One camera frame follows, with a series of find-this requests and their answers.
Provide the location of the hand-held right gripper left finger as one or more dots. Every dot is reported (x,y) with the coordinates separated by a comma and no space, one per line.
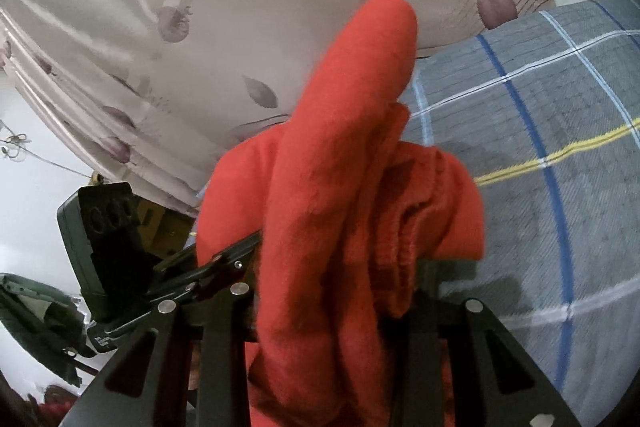
(225,332)

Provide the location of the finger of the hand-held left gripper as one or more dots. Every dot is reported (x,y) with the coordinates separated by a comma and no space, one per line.
(210,254)
(210,284)

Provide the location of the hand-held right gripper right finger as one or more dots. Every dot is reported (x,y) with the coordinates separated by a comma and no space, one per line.
(425,357)

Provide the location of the red knit sweater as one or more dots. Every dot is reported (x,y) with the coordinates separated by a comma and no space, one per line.
(325,157)

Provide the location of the brown cardboard box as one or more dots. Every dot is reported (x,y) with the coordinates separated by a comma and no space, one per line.
(167,229)

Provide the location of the dark green jacket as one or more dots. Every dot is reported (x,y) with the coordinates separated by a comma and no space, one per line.
(40,317)

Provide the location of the grey plaid bed sheet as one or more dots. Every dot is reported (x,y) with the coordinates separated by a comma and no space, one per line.
(550,232)

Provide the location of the beige leaf print curtain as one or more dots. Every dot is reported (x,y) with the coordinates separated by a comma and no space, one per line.
(200,32)

